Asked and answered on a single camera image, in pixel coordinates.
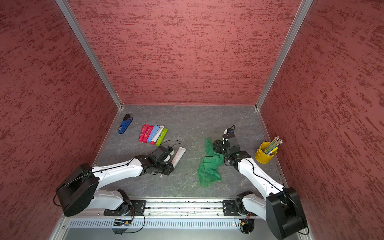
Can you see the green microfiber cloth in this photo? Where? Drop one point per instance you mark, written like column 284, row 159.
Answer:
column 208, row 171

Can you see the yellow cup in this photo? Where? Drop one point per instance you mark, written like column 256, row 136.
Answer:
column 263, row 158

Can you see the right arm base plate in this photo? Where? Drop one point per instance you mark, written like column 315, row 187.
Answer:
column 243, row 208

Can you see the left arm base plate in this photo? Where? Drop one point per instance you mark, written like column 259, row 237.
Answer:
column 138, row 207

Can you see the blue toothpaste tube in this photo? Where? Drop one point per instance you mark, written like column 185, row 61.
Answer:
column 153, row 133

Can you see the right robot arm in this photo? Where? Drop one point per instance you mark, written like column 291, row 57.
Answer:
column 279, row 206

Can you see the white tube pink cap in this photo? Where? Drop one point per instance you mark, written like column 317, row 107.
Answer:
column 157, row 134

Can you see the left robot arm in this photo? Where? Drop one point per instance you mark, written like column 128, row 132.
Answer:
column 83, row 188

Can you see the left corner aluminium profile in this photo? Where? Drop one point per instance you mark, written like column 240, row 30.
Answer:
column 79, row 33

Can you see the right corner aluminium profile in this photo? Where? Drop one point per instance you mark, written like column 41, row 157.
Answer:
column 291, row 35

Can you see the lime green toothpaste tube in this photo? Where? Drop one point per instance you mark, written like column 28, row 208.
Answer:
column 161, row 137

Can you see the white tube orange cap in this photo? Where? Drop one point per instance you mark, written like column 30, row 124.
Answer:
column 178, row 156

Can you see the pencils in cup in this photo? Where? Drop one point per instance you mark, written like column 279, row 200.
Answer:
column 273, row 146

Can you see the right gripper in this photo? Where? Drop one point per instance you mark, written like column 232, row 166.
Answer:
column 217, row 146

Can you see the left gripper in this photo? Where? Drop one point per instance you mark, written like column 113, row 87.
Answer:
column 168, row 170

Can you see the pink toothpaste tube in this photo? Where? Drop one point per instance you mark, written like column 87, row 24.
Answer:
column 143, row 132
column 147, row 133

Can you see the corner aluminium profile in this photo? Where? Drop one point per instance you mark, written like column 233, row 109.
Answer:
column 291, row 35
column 79, row 33

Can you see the blue stapler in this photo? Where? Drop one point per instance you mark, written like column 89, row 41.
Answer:
column 127, row 120

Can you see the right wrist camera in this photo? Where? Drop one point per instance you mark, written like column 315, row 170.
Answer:
column 229, row 134

